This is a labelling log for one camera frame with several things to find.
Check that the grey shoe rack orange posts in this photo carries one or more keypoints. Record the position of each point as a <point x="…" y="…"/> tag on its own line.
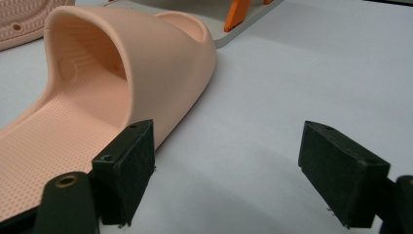
<point x="259" y="19"/>

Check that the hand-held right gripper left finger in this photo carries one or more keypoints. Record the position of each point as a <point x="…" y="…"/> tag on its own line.
<point x="125" y="175"/>

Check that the white table cover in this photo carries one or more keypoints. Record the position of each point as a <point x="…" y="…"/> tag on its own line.
<point x="259" y="113"/>

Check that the pink rubber slipper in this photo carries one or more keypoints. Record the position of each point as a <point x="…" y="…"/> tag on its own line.
<point x="168" y="65"/>
<point x="19" y="19"/>

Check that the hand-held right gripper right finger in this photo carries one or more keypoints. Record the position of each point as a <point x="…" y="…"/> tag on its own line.
<point x="341" y="175"/>

